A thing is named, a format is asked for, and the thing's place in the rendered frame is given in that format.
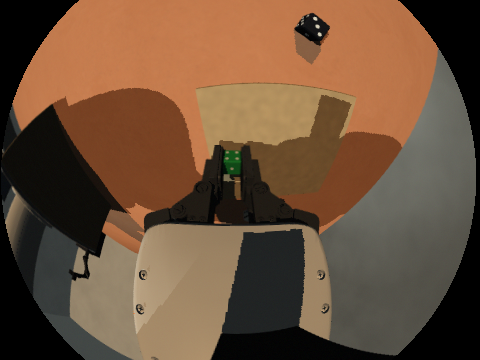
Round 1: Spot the green die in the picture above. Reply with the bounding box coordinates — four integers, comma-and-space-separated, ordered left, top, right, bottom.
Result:
222, 150, 241, 174

